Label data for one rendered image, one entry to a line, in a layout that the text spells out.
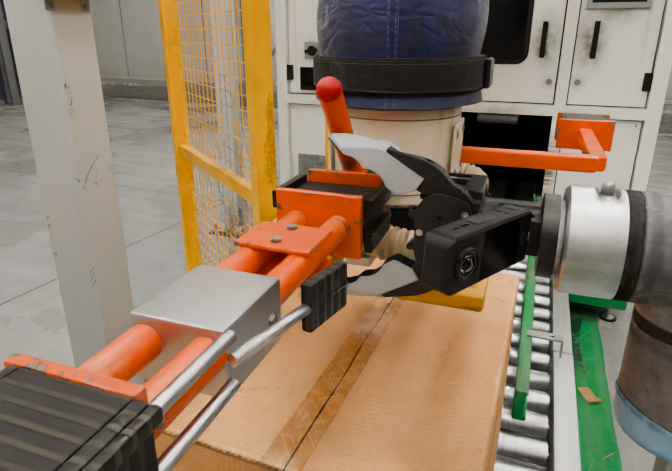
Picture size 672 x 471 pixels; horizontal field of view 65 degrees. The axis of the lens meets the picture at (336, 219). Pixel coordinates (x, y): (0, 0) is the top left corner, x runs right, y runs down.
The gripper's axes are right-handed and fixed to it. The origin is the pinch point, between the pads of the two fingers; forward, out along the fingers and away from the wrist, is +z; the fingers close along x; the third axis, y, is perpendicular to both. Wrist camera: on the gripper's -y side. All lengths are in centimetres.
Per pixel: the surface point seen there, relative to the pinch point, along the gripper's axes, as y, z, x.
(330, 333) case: 23.4, 8.3, -27.8
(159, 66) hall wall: 942, 751, -52
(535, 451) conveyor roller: 56, -26, -68
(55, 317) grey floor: 132, 202, -123
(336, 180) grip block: 5.9, 1.0, 2.0
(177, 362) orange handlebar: -24.9, -1.9, 0.9
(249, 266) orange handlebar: -12.4, 1.0, 0.2
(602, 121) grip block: 53, -28, 2
